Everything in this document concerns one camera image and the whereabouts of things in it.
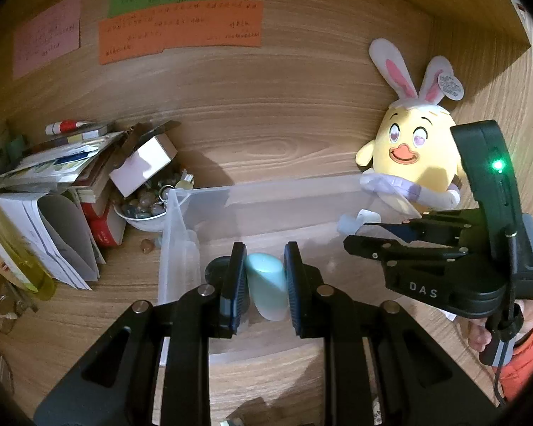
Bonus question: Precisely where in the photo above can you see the bowl of pebbles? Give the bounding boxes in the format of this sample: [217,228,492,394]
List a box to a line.
[120,169,192,220]

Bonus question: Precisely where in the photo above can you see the black cable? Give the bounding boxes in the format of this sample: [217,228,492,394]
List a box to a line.
[492,228,521,406]

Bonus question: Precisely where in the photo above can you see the stack of books and papers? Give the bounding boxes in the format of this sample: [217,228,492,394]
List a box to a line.
[0,122,129,196]

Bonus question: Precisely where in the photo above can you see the clear plastic bin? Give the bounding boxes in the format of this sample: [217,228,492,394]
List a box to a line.
[157,173,456,367]

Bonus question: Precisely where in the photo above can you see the white hang tag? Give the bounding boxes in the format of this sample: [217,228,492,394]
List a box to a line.
[437,71,466,102]

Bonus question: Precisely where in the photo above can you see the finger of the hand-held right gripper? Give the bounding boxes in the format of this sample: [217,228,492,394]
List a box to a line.
[343,234,476,273]
[357,206,487,249]

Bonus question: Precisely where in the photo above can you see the yellow green bottle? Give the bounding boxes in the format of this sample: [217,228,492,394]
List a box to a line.
[0,231,56,305]

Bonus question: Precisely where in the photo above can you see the yellow chick plush toy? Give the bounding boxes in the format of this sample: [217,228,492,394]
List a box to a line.
[354,38,467,214]

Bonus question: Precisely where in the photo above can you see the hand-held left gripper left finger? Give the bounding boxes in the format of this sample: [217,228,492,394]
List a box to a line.
[33,242,249,426]

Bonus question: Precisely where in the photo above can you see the pink paper note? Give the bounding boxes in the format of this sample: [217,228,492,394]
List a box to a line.
[12,0,81,81]

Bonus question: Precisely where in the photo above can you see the red book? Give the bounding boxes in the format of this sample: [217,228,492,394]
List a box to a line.
[82,202,127,247]

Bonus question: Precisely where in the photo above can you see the red white tube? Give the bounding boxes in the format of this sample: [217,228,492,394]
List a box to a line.
[44,119,92,136]

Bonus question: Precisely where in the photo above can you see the light blue bottle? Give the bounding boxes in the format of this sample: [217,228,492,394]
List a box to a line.
[244,252,289,322]

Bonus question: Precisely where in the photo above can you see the eyeglasses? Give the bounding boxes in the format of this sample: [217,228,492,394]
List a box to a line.
[0,295,41,335]

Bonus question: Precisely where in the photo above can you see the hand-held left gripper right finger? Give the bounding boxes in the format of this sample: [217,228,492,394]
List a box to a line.
[284,240,505,426]

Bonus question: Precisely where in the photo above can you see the orange paper note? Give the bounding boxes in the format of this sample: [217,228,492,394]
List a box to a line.
[98,0,264,66]

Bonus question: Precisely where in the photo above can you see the person's right hand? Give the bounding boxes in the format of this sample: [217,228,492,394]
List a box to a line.
[467,298,533,353]

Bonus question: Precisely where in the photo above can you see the white folded papers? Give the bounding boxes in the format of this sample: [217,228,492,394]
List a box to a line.
[0,191,103,291]

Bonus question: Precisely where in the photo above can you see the white cardboard box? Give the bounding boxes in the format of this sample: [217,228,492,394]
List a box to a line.
[109,135,178,198]

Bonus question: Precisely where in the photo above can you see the clear glass bowl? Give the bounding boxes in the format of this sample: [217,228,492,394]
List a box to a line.
[113,195,169,234]

